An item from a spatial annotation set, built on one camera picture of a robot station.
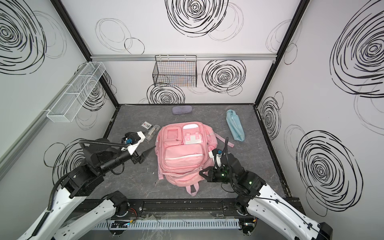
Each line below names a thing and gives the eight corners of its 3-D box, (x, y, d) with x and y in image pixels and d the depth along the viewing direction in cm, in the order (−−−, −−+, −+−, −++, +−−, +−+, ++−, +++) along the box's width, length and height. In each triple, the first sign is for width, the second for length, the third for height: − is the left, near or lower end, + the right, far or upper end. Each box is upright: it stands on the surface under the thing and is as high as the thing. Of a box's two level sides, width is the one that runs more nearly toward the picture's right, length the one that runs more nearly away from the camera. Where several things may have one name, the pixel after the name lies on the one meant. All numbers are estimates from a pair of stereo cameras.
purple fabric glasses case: (172, 114, 116) (172, 111, 114) (172, 109, 120) (171, 107, 117) (192, 112, 118) (192, 109, 116) (191, 107, 122) (191, 104, 119)
